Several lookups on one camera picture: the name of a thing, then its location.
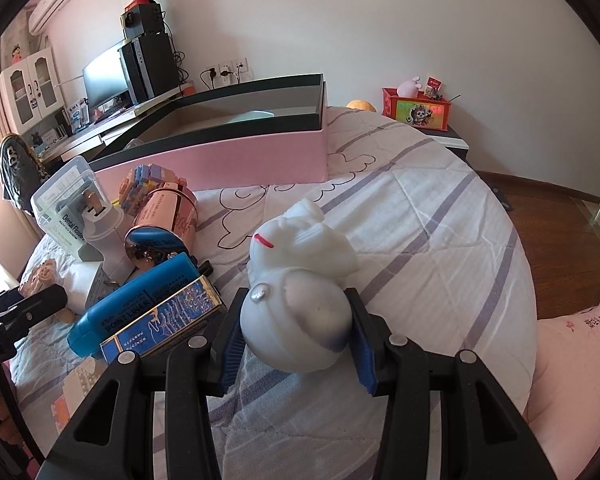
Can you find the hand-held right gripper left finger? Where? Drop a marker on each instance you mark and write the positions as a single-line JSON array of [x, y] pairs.
[[230, 355]]

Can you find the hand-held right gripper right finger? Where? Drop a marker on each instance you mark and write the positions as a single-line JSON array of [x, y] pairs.
[[362, 360]]

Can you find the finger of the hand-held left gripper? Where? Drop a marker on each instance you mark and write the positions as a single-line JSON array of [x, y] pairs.
[[35, 306]]

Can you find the baby doll figurine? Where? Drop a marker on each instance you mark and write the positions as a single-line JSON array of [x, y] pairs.
[[40, 275]]

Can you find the small white box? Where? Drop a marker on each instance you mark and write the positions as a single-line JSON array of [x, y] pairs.
[[96, 287]]

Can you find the blue gold rectangular box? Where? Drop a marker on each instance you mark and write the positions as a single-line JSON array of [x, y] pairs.
[[170, 317]]

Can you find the blue correction tape dispenser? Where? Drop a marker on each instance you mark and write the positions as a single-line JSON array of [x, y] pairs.
[[125, 305]]

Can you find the black binder clip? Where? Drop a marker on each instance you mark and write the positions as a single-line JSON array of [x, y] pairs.
[[205, 267]]

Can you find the white plug night light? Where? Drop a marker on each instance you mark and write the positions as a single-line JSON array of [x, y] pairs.
[[107, 240]]

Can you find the white astronaut figurine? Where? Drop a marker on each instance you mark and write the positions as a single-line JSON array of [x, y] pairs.
[[290, 260]]

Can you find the clear dental floss box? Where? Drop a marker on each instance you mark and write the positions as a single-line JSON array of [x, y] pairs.
[[62, 195]]

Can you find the rose gold cylinder tin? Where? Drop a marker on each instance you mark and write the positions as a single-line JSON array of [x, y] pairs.
[[165, 210]]

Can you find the colourful building block toy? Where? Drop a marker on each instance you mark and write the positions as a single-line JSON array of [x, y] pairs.
[[142, 182]]

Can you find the pink storage box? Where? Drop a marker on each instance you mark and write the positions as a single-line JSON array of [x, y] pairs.
[[230, 160]]

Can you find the dark printed jacket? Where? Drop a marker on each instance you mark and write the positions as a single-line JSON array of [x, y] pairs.
[[17, 170]]

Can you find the striped white quilt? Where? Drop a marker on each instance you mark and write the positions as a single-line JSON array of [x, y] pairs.
[[430, 210]]

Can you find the blue package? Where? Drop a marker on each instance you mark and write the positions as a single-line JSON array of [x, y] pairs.
[[78, 112]]

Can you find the white computer desk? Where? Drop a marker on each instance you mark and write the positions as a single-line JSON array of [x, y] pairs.
[[125, 120]]

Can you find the pink embroidered pillow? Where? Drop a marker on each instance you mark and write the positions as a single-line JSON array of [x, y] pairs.
[[570, 360]]

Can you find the white glass door cabinet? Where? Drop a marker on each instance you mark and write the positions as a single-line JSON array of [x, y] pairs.
[[25, 85]]

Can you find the black computer monitor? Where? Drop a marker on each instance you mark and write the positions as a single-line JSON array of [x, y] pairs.
[[105, 77]]

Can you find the dark top nightstand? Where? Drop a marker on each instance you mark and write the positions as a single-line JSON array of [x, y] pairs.
[[452, 137]]

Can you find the teal round lid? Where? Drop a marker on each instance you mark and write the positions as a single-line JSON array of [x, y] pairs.
[[252, 116]]

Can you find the small doll figure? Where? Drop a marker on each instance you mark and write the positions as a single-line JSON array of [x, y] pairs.
[[16, 54]]

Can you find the orange plush toy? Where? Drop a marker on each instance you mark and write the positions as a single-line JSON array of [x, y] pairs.
[[361, 105]]

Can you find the red storage box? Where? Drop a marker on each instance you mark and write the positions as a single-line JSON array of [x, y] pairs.
[[415, 110]]

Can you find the black computer tower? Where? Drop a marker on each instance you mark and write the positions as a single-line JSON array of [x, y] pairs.
[[152, 65]]

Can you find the pink plush toy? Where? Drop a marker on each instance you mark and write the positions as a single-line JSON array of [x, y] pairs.
[[409, 87]]

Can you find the white air conditioner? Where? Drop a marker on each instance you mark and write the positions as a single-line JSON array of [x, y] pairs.
[[55, 5]]

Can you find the black speaker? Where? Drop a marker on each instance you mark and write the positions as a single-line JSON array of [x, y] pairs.
[[142, 20]]

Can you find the wall power sockets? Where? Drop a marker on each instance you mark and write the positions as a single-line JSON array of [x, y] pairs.
[[225, 67]]

